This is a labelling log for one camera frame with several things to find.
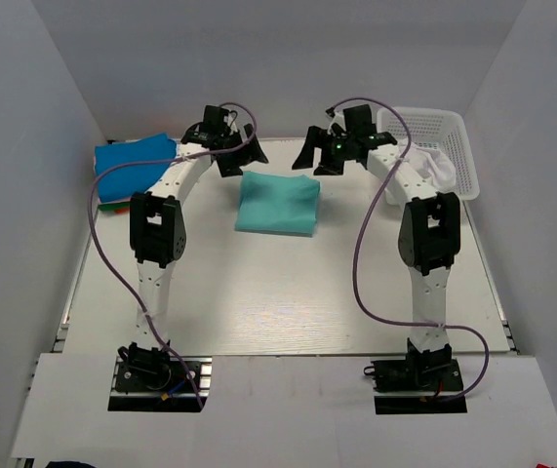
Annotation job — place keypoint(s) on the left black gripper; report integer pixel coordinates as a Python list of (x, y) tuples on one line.
[(254, 152)]

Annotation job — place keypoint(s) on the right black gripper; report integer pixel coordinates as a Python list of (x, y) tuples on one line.
[(306, 157)]

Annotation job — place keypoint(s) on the teal t shirt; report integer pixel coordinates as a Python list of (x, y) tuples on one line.
[(274, 204)]

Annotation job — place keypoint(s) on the white t shirt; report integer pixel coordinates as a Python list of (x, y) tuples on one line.
[(433, 165)]

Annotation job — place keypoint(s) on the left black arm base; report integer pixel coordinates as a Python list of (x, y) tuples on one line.
[(168, 391)]

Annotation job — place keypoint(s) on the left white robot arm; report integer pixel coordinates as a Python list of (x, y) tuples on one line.
[(157, 229)]

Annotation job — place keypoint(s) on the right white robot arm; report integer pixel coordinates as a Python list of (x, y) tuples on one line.
[(429, 235)]

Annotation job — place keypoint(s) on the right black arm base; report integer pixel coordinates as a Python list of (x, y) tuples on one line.
[(398, 392)]

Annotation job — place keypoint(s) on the folded pink t shirt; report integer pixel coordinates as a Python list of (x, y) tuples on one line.
[(125, 200)]

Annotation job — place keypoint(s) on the white plastic basket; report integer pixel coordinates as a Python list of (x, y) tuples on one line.
[(440, 129)]

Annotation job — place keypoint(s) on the folded green t shirt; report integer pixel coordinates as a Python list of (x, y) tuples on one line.
[(106, 208)]

